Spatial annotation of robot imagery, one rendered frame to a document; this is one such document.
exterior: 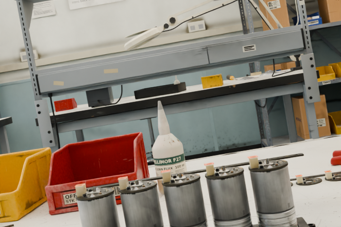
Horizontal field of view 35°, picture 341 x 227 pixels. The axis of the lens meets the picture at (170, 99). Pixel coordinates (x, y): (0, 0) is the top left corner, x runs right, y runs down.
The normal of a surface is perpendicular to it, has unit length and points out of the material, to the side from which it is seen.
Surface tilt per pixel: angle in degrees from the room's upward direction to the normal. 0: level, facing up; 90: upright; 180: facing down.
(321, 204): 0
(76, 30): 90
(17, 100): 90
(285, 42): 90
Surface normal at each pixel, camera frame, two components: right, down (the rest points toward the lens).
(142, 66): -0.03, 0.07
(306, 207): -0.17, -0.98
